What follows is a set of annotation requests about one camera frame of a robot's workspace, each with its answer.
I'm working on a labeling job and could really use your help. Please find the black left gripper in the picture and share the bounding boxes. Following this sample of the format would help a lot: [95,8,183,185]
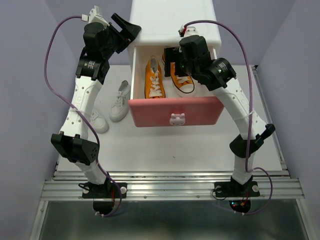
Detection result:
[103,15,141,59]

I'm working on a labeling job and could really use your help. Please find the orange sneaker one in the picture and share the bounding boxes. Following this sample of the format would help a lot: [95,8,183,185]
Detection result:
[170,62,196,97]
[144,56,166,99]

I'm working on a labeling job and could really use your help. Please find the dark pink drawer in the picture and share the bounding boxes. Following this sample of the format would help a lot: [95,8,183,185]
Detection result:
[128,56,224,127]

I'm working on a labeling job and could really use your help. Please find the pink bunny knob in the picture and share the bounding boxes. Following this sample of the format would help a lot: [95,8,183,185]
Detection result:
[169,113,186,126]

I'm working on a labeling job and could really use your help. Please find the white sneaker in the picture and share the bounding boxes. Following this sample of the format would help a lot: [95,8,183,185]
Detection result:
[90,108,109,134]
[109,80,131,122]

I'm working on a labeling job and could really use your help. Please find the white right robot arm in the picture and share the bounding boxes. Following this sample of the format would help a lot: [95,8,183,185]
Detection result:
[163,35,275,195]

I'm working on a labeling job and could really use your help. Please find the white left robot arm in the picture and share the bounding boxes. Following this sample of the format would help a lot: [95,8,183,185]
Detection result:
[51,13,142,197]

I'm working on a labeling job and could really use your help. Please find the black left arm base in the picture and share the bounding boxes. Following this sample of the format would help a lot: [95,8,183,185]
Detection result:
[78,179,128,218]

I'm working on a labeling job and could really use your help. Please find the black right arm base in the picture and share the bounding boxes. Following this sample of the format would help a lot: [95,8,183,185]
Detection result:
[211,180,261,215]

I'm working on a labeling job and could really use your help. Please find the white shoe cabinet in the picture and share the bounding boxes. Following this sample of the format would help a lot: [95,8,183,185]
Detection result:
[127,0,216,99]

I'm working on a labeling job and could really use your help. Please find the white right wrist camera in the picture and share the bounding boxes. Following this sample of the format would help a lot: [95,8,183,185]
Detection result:
[178,25,199,39]

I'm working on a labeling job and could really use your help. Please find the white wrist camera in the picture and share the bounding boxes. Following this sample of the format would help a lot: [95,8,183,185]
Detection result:
[178,25,199,39]
[81,5,110,27]

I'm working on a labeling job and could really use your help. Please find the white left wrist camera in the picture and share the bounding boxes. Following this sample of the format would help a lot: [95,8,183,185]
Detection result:
[81,5,110,27]

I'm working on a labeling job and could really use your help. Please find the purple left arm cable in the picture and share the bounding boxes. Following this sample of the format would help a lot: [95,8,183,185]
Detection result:
[44,15,123,218]

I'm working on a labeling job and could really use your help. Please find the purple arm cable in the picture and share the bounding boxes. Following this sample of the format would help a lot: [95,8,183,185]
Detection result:
[183,20,274,217]
[44,15,123,218]

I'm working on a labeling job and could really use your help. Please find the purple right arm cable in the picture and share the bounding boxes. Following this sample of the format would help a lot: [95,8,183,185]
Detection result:
[183,20,274,217]

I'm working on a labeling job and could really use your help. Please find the aluminium rail frame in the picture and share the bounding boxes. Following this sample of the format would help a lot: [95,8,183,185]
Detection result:
[28,63,315,240]

